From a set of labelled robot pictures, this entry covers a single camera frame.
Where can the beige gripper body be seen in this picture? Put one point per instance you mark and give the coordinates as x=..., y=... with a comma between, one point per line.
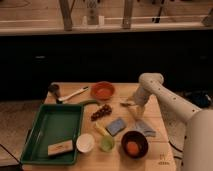
x=137, y=111

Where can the metal fork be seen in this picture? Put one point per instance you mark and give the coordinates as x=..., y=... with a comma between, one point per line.
x=127, y=104

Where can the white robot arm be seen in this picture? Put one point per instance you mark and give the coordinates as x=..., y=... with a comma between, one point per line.
x=198, y=141

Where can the green plastic cup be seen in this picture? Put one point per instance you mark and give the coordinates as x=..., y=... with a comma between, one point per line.
x=107, y=143

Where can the white plastic cup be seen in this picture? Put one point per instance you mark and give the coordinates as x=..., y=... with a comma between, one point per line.
x=85, y=143

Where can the blue-grey cloth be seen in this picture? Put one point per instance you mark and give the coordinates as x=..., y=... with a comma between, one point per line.
x=144, y=128

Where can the blue sponge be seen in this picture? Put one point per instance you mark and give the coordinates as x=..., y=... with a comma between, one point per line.
x=116, y=126

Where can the bunch of dark grapes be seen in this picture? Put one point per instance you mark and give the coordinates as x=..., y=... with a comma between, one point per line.
x=101, y=112

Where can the dark bowl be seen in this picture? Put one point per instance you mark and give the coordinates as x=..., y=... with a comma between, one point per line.
x=137, y=137

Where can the orange ball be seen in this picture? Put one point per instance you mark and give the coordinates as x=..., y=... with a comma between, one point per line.
x=132, y=148

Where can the orange bowl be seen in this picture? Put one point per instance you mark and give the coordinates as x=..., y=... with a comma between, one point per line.
x=102, y=90

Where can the yellow banana toy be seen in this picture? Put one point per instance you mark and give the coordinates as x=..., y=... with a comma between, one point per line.
x=101, y=129

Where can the green curved vegetable toy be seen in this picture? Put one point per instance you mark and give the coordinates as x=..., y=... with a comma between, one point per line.
x=88, y=102

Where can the green plastic tray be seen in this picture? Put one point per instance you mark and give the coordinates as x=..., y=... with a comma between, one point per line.
x=54, y=123

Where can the wooden block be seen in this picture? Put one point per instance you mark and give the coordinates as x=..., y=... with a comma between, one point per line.
x=60, y=148

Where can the white device on shelf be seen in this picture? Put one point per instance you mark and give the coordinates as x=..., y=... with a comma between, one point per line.
x=92, y=11

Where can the white-handled brush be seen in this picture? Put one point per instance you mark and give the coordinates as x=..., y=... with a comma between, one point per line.
x=54, y=90

